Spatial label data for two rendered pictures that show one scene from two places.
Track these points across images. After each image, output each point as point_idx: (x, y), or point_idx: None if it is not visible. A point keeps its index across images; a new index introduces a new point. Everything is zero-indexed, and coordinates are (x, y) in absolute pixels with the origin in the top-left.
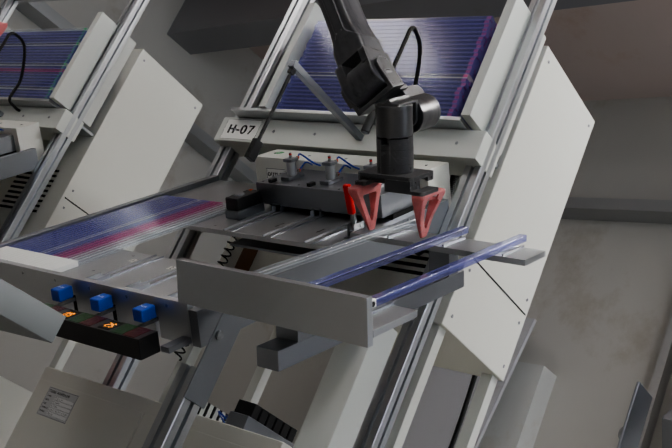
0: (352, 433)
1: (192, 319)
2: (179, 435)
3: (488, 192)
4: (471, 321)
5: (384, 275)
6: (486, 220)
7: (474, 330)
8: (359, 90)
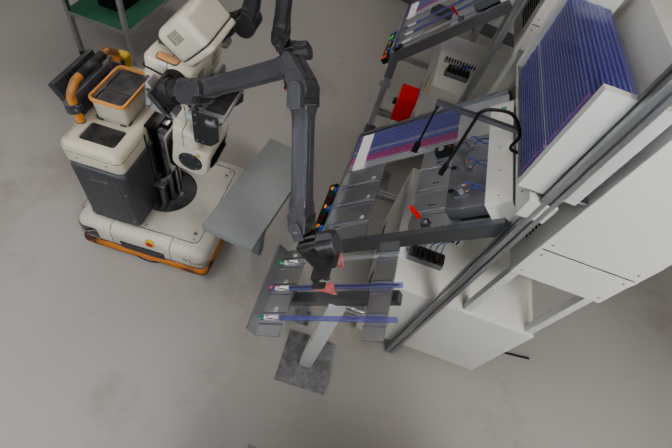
0: (330, 326)
1: None
2: None
3: (571, 218)
4: (547, 274)
5: None
6: (563, 234)
7: (552, 278)
8: None
